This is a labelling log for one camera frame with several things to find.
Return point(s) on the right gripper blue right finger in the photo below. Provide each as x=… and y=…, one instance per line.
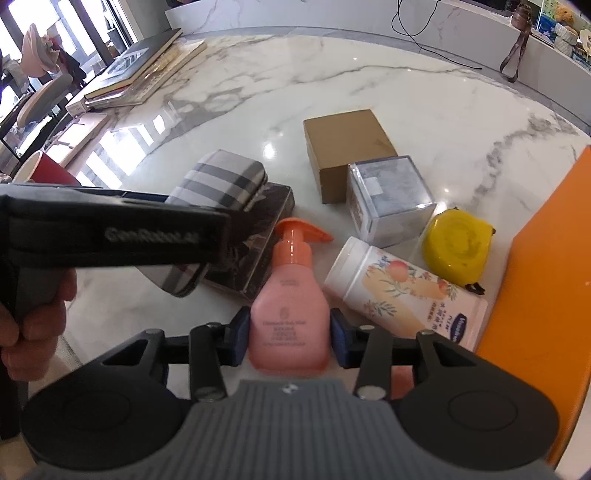
x=367, y=348

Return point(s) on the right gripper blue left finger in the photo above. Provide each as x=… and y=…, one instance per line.
x=211, y=346

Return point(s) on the white peach-print wipes canister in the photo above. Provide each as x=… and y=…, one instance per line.
x=402, y=297

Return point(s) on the dark illustrated card box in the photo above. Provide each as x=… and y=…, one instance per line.
x=250, y=268

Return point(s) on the pink pump bottle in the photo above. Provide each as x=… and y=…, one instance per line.
x=289, y=319

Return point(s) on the yellow tape measure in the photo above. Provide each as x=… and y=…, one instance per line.
x=456, y=247

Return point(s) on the clear plastic cube box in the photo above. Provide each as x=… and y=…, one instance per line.
x=389, y=200

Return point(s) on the plaid grey pouch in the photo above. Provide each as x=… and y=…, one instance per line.
x=220, y=180

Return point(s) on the brown cardboard box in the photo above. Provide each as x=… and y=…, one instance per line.
x=337, y=140

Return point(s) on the pink flip-cap bottle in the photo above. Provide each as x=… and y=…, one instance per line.
x=402, y=381

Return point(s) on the person left hand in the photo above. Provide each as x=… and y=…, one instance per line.
x=28, y=347

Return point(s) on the red cup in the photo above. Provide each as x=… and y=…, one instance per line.
x=40, y=168

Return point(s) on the stack of books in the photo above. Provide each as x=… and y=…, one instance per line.
x=137, y=73

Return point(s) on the orange cardboard storage box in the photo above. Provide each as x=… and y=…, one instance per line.
x=539, y=328

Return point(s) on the teddy bear plush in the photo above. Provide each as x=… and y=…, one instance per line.
x=563, y=15

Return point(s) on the brown camera bag with strap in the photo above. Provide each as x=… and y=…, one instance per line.
x=522, y=20

